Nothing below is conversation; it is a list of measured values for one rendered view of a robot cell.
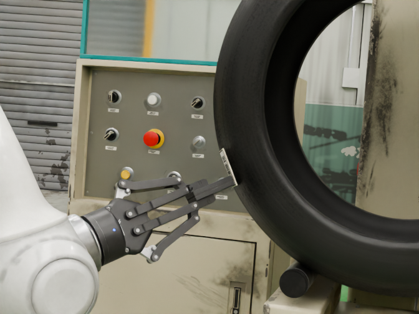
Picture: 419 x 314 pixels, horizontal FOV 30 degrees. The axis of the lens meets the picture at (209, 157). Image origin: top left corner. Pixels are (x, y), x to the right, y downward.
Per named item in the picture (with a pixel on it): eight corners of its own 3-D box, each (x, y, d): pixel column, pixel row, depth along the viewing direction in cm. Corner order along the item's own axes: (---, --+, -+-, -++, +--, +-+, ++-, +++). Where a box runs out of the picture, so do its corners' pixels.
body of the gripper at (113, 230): (70, 219, 111) (126, 195, 116) (94, 273, 111) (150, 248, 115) (83, 208, 105) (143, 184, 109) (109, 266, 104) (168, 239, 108)
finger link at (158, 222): (131, 226, 109) (135, 235, 109) (199, 199, 114) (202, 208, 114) (123, 231, 112) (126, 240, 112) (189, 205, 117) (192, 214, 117)
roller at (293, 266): (305, 245, 153) (325, 234, 152) (317, 265, 153) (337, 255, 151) (273, 277, 119) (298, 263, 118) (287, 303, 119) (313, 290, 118)
